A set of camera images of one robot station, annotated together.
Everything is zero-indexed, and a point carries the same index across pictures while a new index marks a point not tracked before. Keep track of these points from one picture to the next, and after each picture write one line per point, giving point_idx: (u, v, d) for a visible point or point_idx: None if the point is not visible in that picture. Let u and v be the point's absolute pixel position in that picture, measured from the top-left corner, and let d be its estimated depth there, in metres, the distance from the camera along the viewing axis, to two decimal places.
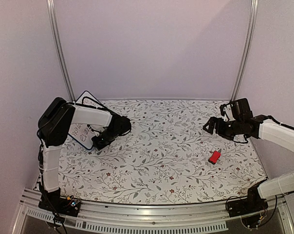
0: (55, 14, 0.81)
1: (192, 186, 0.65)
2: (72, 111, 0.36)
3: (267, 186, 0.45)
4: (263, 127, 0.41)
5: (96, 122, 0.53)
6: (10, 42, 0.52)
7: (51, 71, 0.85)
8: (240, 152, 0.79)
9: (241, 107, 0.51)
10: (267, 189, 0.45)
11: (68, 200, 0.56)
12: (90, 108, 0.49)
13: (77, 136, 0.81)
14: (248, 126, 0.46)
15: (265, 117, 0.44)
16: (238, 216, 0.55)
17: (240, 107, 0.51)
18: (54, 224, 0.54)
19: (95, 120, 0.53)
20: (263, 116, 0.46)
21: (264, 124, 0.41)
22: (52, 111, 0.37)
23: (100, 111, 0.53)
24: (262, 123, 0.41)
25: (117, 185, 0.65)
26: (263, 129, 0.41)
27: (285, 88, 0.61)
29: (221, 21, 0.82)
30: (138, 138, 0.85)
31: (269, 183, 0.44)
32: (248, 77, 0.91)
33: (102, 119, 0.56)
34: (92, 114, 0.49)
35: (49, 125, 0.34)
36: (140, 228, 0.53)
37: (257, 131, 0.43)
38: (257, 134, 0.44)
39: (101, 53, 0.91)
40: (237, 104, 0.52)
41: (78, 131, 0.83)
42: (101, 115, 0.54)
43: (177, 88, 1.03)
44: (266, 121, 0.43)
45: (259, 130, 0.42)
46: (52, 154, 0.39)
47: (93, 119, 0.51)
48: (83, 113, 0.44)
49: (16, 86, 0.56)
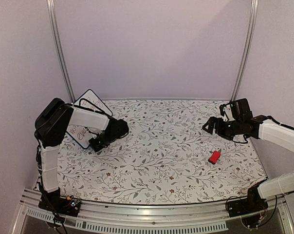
0: (55, 13, 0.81)
1: (192, 186, 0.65)
2: (70, 111, 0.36)
3: (266, 185, 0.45)
4: (262, 127, 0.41)
5: (93, 124, 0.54)
6: (10, 42, 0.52)
7: (51, 72, 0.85)
8: (240, 152, 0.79)
9: (242, 107, 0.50)
10: (267, 189, 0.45)
11: (68, 200, 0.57)
12: (87, 110, 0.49)
13: (75, 134, 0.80)
14: (248, 127, 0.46)
15: (265, 117, 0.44)
16: (238, 216, 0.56)
17: (240, 107, 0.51)
18: (54, 224, 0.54)
19: (92, 122, 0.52)
20: (263, 116, 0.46)
21: (264, 124, 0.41)
22: (49, 111, 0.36)
23: (97, 114, 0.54)
24: (261, 123, 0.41)
25: (117, 185, 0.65)
26: (263, 130, 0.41)
27: (285, 88, 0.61)
29: (221, 21, 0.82)
30: (138, 138, 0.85)
31: (269, 183, 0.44)
32: (248, 77, 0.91)
33: (99, 121, 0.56)
34: (89, 116, 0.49)
35: (47, 126, 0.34)
36: (140, 228, 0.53)
37: (257, 131, 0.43)
38: (257, 134, 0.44)
39: (101, 53, 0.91)
40: (237, 104, 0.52)
41: (76, 129, 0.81)
42: (98, 117, 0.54)
43: (177, 88, 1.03)
44: (266, 121, 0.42)
45: (259, 130, 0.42)
46: (50, 154, 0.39)
47: (90, 121, 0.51)
48: (81, 114, 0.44)
49: (16, 86, 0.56)
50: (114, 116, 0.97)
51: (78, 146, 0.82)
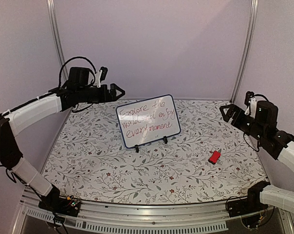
0: (55, 14, 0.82)
1: (192, 186, 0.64)
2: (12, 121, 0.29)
3: (274, 196, 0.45)
4: (284, 152, 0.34)
5: (49, 112, 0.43)
6: (11, 43, 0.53)
7: (52, 72, 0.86)
8: (240, 152, 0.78)
9: (267, 120, 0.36)
10: (271, 199, 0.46)
11: (68, 200, 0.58)
12: (27, 104, 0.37)
13: (126, 128, 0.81)
14: (267, 144, 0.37)
15: (288, 138, 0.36)
16: (239, 216, 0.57)
17: (271, 116, 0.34)
18: (55, 224, 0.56)
19: (42, 112, 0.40)
20: (285, 133, 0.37)
21: (288, 149, 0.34)
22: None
23: (45, 99, 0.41)
24: (285, 147, 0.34)
25: (117, 185, 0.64)
26: (284, 153, 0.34)
27: (284, 88, 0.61)
29: (222, 20, 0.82)
30: (142, 127, 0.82)
31: (278, 198, 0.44)
32: (248, 76, 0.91)
33: (53, 104, 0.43)
34: (39, 107, 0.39)
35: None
36: (136, 228, 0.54)
37: (277, 152, 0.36)
38: (276, 155, 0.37)
39: (101, 51, 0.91)
40: (270, 111, 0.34)
41: (129, 125, 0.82)
42: (49, 101, 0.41)
43: (178, 88, 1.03)
44: (291, 143, 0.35)
45: (280, 153, 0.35)
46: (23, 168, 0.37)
47: (44, 111, 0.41)
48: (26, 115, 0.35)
49: (17, 86, 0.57)
50: (176, 132, 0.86)
51: (122, 141, 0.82)
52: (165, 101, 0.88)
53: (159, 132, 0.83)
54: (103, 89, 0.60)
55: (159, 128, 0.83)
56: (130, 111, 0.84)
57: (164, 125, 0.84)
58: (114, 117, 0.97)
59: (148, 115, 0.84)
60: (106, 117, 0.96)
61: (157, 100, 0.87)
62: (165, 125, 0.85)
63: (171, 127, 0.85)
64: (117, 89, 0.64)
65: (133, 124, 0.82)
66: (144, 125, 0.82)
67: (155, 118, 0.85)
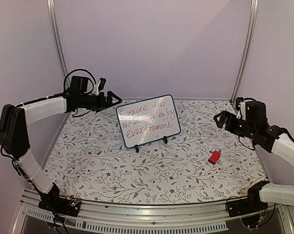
0: (55, 14, 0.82)
1: (192, 186, 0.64)
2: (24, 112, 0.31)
3: (270, 193, 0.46)
4: (277, 144, 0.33)
5: (56, 111, 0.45)
6: (11, 43, 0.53)
7: (51, 72, 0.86)
8: (240, 152, 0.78)
9: (257, 116, 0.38)
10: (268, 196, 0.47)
11: (68, 200, 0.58)
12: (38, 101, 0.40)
13: (126, 128, 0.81)
14: (260, 138, 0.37)
15: (280, 130, 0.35)
16: (239, 216, 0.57)
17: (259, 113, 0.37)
18: (55, 224, 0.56)
19: (50, 111, 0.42)
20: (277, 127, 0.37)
21: (281, 141, 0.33)
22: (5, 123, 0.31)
23: (53, 99, 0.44)
24: (278, 139, 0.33)
25: (117, 185, 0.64)
26: (277, 146, 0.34)
27: (284, 88, 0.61)
29: (222, 20, 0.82)
30: (142, 127, 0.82)
31: (274, 194, 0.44)
32: (248, 76, 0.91)
33: (60, 105, 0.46)
34: (49, 106, 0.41)
35: (6, 140, 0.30)
36: (135, 229, 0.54)
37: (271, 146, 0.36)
38: (270, 148, 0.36)
39: (101, 51, 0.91)
40: (258, 107, 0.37)
41: (129, 125, 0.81)
42: (56, 101, 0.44)
43: (177, 88, 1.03)
44: (283, 135, 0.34)
45: (273, 145, 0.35)
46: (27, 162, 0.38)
47: (52, 109, 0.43)
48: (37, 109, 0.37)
49: (17, 86, 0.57)
50: (176, 132, 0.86)
51: (122, 141, 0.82)
52: (165, 101, 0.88)
53: (159, 133, 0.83)
54: (101, 97, 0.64)
55: (159, 128, 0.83)
56: (130, 111, 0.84)
57: (164, 125, 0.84)
58: (114, 117, 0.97)
59: (149, 115, 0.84)
60: (106, 117, 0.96)
61: (157, 100, 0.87)
62: (165, 125, 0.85)
63: (171, 127, 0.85)
64: (113, 95, 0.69)
65: (133, 124, 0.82)
66: (144, 125, 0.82)
67: (155, 118, 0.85)
